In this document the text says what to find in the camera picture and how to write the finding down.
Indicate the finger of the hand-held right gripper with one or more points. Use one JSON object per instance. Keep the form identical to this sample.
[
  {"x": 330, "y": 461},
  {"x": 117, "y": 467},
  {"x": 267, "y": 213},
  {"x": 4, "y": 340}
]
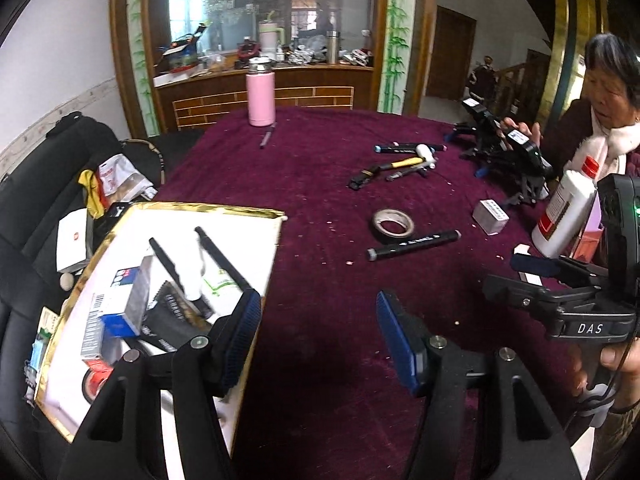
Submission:
[
  {"x": 537, "y": 265},
  {"x": 525, "y": 295}
]

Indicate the black tape roll beige core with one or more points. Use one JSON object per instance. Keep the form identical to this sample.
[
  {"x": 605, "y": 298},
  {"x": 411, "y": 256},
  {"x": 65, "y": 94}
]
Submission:
[{"x": 380, "y": 230}]

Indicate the person's right hand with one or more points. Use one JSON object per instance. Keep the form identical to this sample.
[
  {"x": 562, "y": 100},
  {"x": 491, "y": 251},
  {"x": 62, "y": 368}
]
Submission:
[{"x": 622, "y": 359}]

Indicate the dark figurine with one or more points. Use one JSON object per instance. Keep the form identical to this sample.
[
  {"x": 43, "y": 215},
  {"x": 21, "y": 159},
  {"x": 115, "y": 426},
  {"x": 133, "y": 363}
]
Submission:
[{"x": 482, "y": 80}]

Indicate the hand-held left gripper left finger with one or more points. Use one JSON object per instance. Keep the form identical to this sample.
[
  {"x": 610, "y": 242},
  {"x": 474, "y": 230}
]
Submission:
[{"x": 242, "y": 342}]

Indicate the silver long box red end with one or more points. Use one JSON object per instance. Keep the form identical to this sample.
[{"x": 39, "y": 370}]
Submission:
[{"x": 95, "y": 327}]

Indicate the grey ball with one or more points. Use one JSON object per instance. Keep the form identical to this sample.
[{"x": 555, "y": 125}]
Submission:
[{"x": 66, "y": 281}]

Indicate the gold pillar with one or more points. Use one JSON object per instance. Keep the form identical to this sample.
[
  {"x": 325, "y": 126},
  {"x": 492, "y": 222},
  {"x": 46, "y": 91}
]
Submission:
[{"x": 570, "y": 35}]

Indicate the glass fish tank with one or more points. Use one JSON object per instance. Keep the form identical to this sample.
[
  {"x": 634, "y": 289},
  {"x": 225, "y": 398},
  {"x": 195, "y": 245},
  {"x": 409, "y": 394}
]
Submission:
[{"x": 182, "y": 57}]

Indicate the blue white carton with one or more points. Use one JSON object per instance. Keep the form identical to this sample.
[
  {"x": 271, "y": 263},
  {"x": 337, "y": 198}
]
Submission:
[{"x": 125, "y": 300}]

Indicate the wooden door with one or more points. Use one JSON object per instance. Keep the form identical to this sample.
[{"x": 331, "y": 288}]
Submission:
[{"x": 450, "y": 55}]

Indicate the thin black pen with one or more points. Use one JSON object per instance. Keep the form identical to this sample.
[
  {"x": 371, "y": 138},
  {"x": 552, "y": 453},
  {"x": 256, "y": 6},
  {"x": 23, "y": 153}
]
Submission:
[{"x": 267, "y": 136}]

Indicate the white long box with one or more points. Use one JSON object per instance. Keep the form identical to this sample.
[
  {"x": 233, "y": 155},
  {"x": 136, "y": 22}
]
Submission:
[{"x": 525, "y": 252}]

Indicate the small white plastic bottle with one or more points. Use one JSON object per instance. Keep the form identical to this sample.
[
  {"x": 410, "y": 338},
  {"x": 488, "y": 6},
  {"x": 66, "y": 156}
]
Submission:
[{"x": 425, "y": 156}]

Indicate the black tape roll red core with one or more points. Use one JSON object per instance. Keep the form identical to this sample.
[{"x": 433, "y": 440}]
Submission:
[{"x": 95, "y": 385}]

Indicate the red black appliance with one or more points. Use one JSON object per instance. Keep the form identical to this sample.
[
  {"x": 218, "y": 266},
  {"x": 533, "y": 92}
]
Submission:
[{"x": 248, "y": 49}]

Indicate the slim black stick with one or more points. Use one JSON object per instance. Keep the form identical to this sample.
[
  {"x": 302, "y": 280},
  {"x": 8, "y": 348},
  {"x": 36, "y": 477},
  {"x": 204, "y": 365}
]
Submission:
[{"x": 220, "y": 255}]

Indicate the white black-capped pen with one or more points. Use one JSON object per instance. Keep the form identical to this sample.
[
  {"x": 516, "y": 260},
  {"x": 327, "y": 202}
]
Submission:
[{"x": 190, "y": 275}]

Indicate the white green tumbler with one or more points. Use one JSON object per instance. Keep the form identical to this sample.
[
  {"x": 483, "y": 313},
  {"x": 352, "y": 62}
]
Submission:
[{"x": 270, "y": 37}]

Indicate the yellow cloth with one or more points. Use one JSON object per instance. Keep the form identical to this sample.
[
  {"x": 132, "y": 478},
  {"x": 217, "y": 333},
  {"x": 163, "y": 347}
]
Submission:
[{"x": 92, "y": 195}]

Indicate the white gold-edged cardboard box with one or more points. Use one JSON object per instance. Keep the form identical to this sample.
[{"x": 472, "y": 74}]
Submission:
[{"x": 225, "y": 230}]

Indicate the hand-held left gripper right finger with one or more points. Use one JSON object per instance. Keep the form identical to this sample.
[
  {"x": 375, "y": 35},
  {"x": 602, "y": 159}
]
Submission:
[{"x": 400, "y": 347}]

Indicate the maroon velvet tablecloth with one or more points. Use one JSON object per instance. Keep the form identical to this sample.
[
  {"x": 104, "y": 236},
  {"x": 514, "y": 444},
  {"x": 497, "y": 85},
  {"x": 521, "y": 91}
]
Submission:
[{"x": 320, "y": 185}]

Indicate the white flat carton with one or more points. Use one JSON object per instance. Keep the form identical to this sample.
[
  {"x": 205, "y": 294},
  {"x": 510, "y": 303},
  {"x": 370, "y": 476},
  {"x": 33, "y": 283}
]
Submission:
[{"x": 74, "y": 240}]

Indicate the pink thermos bottle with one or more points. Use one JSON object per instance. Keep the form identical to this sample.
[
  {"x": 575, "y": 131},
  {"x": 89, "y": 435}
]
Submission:
[{"x": 261, "y": 95}]

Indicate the wooden mirror cabinet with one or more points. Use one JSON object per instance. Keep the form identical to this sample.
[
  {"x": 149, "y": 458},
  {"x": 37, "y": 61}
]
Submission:
[{"x": 210, "y": 100}]

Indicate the white snack bag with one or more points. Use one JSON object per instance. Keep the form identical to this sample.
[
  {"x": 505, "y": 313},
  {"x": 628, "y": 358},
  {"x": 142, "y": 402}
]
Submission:
[{"x": 122, "y": 177}]

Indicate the black grey-tipped marker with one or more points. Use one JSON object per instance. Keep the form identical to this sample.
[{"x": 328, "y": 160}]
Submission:
[{"x": 415, "y": 245}]

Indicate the clear brown pen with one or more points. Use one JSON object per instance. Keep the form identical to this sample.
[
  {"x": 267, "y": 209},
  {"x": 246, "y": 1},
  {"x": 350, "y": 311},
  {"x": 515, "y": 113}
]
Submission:
[{"x": 407, "y": 173}]

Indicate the black wipes packet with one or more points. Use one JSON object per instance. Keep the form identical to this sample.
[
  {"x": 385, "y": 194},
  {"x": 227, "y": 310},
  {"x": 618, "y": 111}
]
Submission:
[{"x": 170, "y": 325}]

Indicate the clear blue-label bottle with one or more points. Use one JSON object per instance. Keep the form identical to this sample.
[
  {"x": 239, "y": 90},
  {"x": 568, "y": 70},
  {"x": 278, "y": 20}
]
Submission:
[{"x": 36, "y": 359}]

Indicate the small white green box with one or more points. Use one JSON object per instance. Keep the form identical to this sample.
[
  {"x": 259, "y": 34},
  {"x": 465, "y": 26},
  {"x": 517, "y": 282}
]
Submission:
[{"x": 47, "y": 324}]

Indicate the small grey box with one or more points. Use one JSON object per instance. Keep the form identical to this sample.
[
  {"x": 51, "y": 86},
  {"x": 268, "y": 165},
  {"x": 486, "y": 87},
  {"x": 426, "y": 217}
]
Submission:
[{"x": 491, "y": 216}]

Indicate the person's right forearm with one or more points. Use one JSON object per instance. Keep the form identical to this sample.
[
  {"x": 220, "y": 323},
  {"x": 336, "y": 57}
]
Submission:
[{"x": 620, "y": 440}]

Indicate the black plastic packet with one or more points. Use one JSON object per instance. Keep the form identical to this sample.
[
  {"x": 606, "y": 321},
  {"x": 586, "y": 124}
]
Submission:
[{"x": 117, "y": 212}]

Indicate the wooden stair railing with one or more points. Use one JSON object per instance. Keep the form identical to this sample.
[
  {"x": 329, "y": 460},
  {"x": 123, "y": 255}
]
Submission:
[{"x": 525, "y": 85}]

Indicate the large white red-label bottle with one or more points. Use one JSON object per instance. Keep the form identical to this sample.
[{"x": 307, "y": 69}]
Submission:
[{"x": 562, "y": 210}]

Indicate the steel flask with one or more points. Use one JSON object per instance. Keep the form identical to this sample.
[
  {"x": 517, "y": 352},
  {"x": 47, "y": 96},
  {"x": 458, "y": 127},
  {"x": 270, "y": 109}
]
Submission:
[{"x": 333, "y": 47}]

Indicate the black leather sofa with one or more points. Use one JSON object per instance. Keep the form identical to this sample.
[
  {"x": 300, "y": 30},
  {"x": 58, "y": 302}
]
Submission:
[{"x": 30, "y": 200}]

